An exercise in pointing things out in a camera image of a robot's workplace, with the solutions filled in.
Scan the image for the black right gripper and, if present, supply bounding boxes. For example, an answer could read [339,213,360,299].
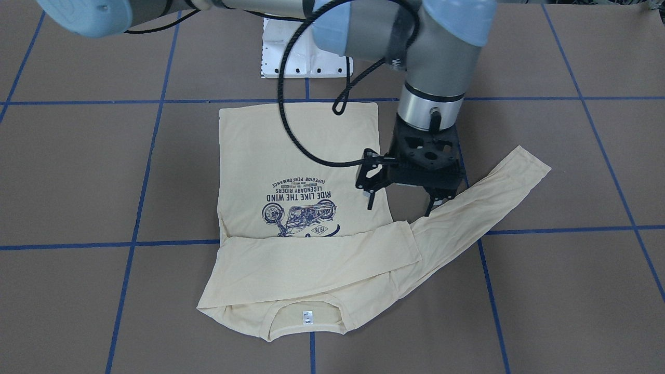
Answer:
[355,116,466,216]

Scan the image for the beige long-sleeve graphic shirt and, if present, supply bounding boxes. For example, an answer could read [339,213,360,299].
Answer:
[197,104,550,341]

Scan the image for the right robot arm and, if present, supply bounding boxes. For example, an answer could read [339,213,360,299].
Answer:
[39,1,497,216]

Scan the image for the brown paper table cover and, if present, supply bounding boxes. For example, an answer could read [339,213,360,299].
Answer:
[1,1,664,373]

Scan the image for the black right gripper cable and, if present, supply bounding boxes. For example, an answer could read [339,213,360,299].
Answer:
[125,0,421,168]

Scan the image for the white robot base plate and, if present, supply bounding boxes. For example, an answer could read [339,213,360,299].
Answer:
[260,18,347,79]

